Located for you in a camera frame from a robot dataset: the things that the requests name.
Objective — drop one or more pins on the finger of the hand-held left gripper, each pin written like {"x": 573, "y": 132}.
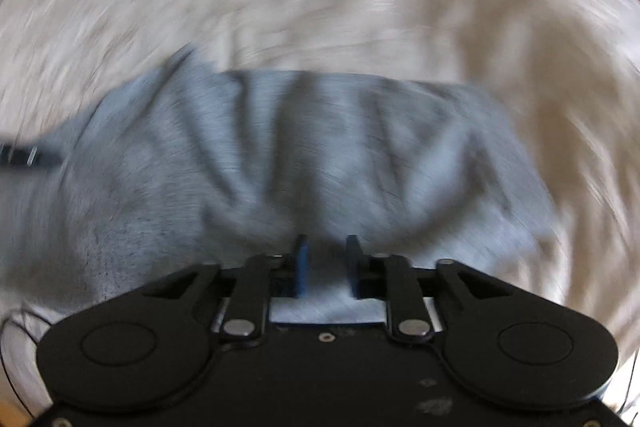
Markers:
{"x": 25, "y": 155}

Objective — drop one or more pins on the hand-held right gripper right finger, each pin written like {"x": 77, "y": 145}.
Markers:
{"x": 355, "y": 267}

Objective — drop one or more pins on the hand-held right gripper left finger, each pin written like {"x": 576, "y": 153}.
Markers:
{"x": 301, "y": 267}

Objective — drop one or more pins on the grey pants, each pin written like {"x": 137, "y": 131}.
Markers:
{"x": 300, "y": 157}

